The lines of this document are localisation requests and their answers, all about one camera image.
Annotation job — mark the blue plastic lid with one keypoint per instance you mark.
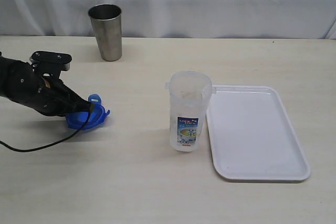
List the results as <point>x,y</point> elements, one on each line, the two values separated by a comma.
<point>96,119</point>

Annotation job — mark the white backdrop curtain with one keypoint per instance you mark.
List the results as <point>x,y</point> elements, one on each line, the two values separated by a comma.
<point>314,19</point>

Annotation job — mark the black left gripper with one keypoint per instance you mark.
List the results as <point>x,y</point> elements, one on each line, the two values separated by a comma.
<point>54,98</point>

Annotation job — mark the clear plastic jar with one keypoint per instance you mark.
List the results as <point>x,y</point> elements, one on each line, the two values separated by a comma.
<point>190,93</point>

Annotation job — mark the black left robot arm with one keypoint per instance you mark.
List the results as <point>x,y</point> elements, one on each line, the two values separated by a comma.
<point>37,84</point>

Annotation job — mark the white plastic tray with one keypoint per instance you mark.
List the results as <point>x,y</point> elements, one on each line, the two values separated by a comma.
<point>251,136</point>

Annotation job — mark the stainless steel cup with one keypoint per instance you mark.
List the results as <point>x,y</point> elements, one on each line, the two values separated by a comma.
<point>106,24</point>

